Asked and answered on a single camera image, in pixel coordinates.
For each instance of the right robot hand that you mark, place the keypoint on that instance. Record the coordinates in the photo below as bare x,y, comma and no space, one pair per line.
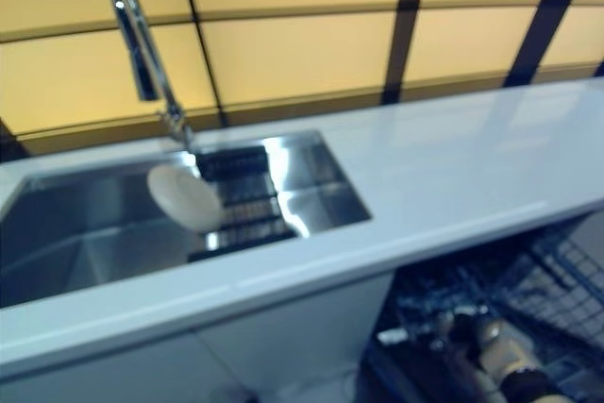
460,330

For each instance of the cream round plate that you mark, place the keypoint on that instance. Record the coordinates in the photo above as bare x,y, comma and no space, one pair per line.
189,200

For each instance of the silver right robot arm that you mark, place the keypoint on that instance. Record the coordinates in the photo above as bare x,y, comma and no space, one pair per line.
505,351

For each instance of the black sink dish rack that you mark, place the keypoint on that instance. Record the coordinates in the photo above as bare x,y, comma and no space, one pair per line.
250,205

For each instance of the white glossy kitchen cabinet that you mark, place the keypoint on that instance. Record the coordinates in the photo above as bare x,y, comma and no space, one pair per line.
189,360

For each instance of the stainless steel sink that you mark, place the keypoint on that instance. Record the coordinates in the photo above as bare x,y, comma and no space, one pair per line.
85,233

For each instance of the chrome kitchen faucet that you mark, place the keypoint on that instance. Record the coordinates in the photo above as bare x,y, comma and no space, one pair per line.
141,58

